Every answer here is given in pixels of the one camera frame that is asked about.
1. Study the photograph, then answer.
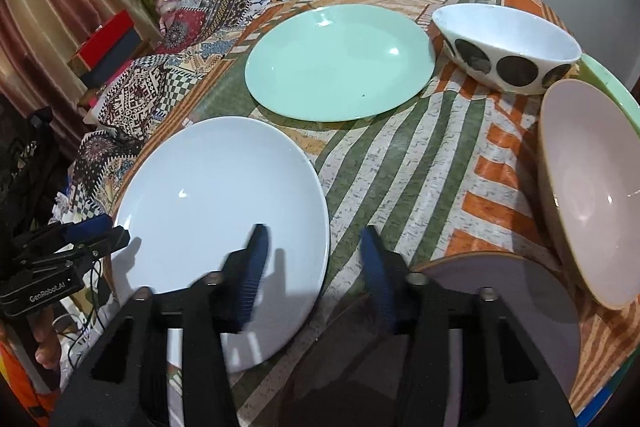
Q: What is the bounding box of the dark blue box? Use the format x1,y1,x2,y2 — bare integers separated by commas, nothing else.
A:
80,29,151,88

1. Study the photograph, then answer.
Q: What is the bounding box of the orange striped patchwork tablecloth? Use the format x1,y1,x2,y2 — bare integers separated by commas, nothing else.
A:
107,0,640,427

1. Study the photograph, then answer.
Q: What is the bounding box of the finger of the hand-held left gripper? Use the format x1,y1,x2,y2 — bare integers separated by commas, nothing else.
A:
20,228,132,275
14,214,115,253

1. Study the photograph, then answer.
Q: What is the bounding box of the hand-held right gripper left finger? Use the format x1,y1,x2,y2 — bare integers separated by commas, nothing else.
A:
50,223,271,427

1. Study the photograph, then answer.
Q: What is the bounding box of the checkered printed blanket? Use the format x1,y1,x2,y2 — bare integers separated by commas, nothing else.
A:
67,0,331,218

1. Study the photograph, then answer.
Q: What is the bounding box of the pink bunny toy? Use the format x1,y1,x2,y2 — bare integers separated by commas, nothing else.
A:
155,0,182,28

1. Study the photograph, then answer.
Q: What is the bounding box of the pink bowl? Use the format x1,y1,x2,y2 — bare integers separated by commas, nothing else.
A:
537,78,640,310

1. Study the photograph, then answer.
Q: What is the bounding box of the red box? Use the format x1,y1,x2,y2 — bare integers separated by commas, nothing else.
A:
70,11,136,72

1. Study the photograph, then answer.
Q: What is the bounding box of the mint green plate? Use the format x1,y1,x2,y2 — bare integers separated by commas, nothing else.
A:
244,4,437,122

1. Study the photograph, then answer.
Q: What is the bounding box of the black fabric bag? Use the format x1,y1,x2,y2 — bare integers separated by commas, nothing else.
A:
0,107,71,238

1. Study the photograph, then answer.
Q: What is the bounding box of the white bowl with black dots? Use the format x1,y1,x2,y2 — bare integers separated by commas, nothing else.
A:
431,4,583,95

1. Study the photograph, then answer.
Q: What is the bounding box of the person's left hand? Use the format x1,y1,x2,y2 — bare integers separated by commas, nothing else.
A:
30,307,65,367

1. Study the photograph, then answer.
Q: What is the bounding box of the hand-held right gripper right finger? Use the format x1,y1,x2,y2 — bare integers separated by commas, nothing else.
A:
361,225,578,427

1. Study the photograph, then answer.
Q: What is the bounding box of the black cable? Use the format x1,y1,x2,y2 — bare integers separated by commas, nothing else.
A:
62,252,123,370

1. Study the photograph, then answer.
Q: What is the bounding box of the orange garment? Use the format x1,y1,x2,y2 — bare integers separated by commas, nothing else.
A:
0,339,58,427

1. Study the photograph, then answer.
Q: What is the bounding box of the green bowl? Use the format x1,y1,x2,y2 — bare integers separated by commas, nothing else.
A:
580,54,640,132

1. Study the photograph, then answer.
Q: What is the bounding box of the white plate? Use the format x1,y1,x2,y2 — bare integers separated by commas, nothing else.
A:
111,116,331,362

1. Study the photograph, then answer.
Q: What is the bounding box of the pink plate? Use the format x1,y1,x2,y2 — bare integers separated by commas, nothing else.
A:
412,252,583,403

